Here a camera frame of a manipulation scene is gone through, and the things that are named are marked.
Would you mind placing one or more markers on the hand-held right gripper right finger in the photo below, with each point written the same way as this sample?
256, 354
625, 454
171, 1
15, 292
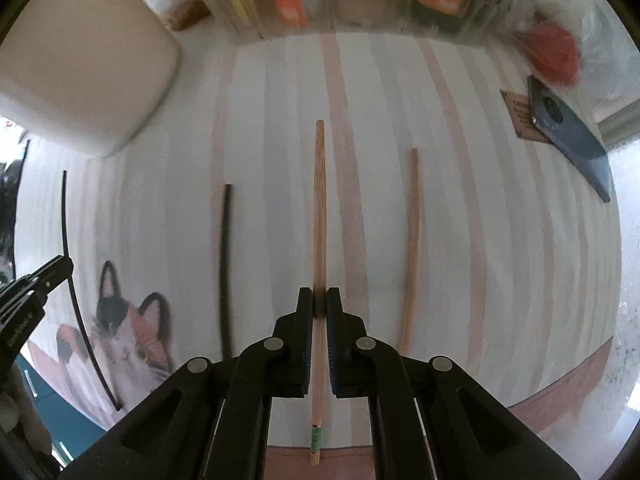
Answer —
333, 355

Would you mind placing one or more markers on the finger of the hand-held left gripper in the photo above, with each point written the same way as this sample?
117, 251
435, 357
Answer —
52, 272

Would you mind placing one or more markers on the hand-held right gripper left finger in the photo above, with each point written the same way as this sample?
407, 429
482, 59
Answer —
306, 350

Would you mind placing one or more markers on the black chopstick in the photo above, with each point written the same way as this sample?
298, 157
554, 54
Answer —
65, 210
226, 260

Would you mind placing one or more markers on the green banded wooden chopstick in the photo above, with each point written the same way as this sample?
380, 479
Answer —
319, 210

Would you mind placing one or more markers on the beige cylindrical chopstick holder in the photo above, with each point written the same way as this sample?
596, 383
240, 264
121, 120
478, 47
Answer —
75, 60

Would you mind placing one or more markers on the person's left forearm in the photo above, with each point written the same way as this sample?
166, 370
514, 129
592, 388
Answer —
22, 420

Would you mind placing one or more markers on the blue kitchen cabinet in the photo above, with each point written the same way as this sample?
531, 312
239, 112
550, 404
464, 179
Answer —
75, 430

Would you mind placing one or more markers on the plain wooden chopstick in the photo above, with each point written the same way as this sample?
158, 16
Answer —
414, 235

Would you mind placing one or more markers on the striped cat print mat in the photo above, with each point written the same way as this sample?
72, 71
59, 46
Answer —
450, 210

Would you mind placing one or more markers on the brown mat tag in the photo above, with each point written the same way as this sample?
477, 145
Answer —
517, 115

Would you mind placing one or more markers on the dark blue smartphone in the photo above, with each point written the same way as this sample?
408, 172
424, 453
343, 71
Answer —
570, 135

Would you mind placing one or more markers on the clear plastic organizer tray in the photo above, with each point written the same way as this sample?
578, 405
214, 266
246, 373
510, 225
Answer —
380, 17

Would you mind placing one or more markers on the red round object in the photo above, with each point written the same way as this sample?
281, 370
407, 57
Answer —
555, 55

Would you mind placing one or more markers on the white plastic bag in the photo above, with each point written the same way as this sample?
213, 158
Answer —
600, 35

